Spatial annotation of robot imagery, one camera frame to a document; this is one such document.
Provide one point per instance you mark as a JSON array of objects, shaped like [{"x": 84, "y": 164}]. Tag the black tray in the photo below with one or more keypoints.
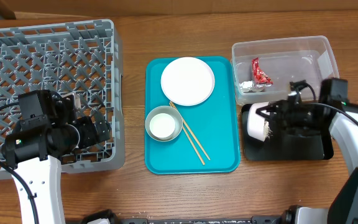
[{"x": 284, "y": 147}]

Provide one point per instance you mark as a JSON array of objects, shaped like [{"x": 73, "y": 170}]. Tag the large white plate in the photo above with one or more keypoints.
[{"x": 187, "y": 81}]

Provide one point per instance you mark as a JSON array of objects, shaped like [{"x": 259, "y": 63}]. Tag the teal serving tray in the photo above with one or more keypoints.
[{"x": 208, "y": 141}]

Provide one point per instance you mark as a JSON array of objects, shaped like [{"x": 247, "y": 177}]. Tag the grey bowl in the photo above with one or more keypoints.
[{"x": 168, "y": 110}]

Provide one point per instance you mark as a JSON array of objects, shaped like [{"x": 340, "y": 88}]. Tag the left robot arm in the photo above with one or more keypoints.
[{"x": 48, "y": 129}]

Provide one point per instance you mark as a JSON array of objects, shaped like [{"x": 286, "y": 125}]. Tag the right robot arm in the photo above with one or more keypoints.
[{"x": 334, "y": 113}]

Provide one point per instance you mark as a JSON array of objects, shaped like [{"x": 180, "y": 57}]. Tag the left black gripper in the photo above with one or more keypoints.
[{"x": 101, "y": 131}]

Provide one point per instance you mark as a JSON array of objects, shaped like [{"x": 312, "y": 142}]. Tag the small pink bowl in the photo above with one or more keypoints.
[{"x": 255, "y": 122}]

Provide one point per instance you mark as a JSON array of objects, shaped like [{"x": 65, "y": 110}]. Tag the grey plastic dish rack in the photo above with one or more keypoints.
[{"x": 82, "y": 57}]

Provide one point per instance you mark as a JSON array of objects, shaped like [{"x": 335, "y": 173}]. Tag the wooden chopstick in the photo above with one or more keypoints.
[
  {"x": 195, "y": 140},
  {"x": 193, "y": 145}
]

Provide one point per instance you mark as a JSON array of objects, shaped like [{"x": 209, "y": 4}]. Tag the white cup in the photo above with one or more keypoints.
[{"x": 162, "y": 126}]

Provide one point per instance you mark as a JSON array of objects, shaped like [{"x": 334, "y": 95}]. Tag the pile of rice grains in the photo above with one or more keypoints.
[{"x": 267, "y": 130}]

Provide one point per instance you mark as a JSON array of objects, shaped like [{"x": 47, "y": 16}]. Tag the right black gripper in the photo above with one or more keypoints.
[{"x": 279, "y": 119}]

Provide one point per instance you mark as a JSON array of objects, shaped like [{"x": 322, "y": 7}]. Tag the red snack wrapper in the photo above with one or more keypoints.
[{"x": 259, "y": 76}]

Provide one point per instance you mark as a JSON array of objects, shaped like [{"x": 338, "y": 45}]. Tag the clear plastic bin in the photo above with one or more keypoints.
[{"x": 284, "y": 60}]

